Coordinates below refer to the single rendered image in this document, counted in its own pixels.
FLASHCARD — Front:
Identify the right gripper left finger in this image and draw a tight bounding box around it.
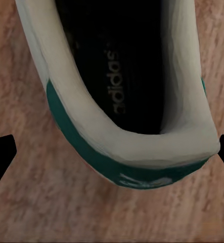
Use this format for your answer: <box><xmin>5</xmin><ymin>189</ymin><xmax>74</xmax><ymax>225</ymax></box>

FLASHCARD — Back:
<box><xmin>0</xmin><ymin>135</ymin><xmax>17</xmax><ymax>180</ymax></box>

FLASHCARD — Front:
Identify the gym shoe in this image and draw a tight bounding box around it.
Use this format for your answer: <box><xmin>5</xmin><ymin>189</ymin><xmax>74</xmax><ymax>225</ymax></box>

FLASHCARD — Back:
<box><xmin>15</xmin><ymin>0</ymin><xmax>221</xmax><ymax>191</ymax></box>

